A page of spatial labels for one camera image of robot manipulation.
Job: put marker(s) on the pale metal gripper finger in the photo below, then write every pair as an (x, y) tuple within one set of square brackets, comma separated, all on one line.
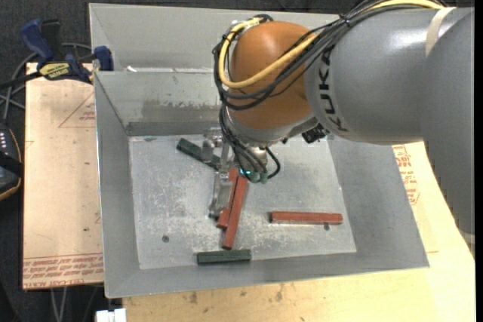
[(208, 151), (220, 196)]

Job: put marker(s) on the dark green flat block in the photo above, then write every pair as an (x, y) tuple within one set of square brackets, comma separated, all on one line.
[(191, 148), (224, 256)]

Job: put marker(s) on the red-brown flat block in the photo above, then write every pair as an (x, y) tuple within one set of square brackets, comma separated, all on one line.
[(235, 215), (225, 216), (306, 218)]

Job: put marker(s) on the grey metal bin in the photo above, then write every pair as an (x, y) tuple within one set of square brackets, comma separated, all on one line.
[(170, 200)]

